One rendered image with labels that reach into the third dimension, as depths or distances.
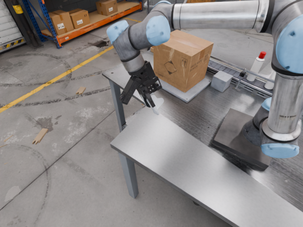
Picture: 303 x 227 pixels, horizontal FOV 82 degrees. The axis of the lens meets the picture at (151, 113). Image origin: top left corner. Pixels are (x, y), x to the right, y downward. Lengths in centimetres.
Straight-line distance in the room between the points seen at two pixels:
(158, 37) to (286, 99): 41
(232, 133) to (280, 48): 59
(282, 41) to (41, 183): 196
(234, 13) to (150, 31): 25
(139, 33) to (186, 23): 17
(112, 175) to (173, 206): 62
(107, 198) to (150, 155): 91
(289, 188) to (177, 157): 50
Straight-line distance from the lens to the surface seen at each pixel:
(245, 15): 64
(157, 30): 54
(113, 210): 170
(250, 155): 98
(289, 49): 52
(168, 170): 87
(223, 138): 98
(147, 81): 67
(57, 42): 401
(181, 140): 97
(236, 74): 145
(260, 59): 134
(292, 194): 103
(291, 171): 109
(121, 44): 60
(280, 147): 78
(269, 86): 139
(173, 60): 115
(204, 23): 64
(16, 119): 272
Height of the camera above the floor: 162
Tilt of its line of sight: 47 degrees down
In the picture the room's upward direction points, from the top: straight up
